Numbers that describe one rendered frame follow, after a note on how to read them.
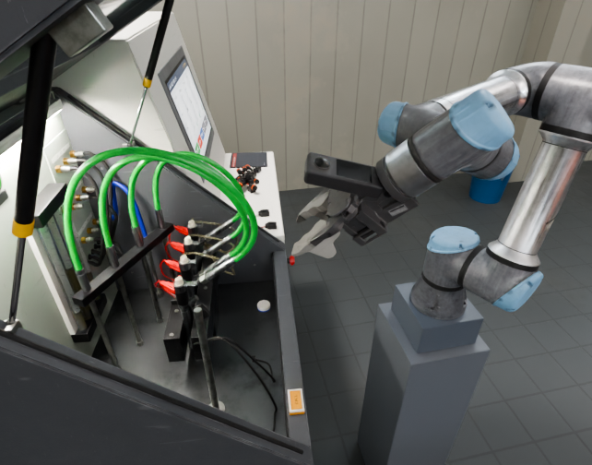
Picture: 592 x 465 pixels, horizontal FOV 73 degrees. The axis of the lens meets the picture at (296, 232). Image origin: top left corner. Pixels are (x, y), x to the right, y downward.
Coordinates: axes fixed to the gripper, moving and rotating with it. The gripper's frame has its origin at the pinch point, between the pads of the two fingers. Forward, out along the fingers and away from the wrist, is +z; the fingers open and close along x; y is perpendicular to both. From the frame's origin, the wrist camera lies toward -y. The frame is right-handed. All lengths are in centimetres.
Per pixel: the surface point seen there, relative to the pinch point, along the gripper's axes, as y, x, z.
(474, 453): 145, 9, 50
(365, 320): 125, 78, 91
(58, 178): -37, 20, 46
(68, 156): -38, 28, 47
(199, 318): -1.9, -8.9, 23.9
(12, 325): -28.3, -24.9, 18.4
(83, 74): -46, 41, 33
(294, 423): 23.1, -20.7, 22.7
